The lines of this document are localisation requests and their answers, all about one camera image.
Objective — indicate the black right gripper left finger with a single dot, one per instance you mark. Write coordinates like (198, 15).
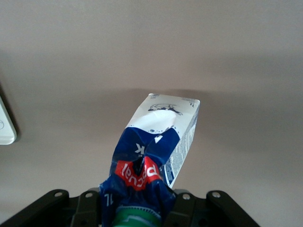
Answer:
(47, 208)

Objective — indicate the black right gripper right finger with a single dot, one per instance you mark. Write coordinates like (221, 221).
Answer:
(220, 210)

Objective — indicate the blue white milk carton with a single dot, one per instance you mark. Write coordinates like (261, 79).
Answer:
(161, 118)

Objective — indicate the beige plastic tray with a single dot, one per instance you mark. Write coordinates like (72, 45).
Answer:
(6, 127)

